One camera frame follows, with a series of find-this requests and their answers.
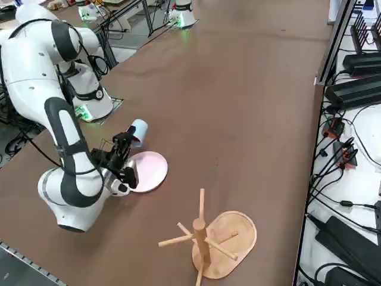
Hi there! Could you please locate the aluminium frame post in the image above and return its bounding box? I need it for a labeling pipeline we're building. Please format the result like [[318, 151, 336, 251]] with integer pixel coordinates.
[[314, 0, 358, 87]]

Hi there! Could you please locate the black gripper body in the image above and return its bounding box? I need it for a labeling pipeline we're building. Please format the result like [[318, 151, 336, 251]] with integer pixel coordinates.
[[90, 139, 139, 189]]

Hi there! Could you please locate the aluminium edge rail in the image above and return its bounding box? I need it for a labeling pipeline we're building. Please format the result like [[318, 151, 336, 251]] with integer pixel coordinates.
[[0, 240, 71, 286]]

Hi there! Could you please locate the black ribbed power supply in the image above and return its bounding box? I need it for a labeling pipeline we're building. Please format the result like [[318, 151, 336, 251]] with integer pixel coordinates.
[[342, 52, 381, 76], [324, 74, 381, 108]]

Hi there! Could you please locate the black power adapter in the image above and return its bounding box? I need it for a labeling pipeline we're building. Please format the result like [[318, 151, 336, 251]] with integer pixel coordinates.
[[314, 214, 381, 282], [323, 265, 381, 286]]

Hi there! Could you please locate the red black power strip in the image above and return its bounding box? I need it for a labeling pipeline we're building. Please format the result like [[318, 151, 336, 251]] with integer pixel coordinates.
[[332, 139, 358, 170], [322, 117, 346, 140]]

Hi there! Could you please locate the wooden cup rack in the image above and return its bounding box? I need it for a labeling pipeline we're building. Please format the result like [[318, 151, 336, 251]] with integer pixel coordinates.
[[158, 188, 257, 286]]

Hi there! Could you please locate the black slotted rack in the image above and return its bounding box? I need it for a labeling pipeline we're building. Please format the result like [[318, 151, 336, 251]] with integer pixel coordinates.
[[349, 11, 381, 55]]

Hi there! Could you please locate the pink plate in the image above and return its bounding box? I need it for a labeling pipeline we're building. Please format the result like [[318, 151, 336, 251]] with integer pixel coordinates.
[[127, 151, 168, 194]]

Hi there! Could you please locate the blue plastic cup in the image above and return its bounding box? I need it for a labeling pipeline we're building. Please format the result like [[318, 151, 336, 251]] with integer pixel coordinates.
[[126, 119, 149, 148]]

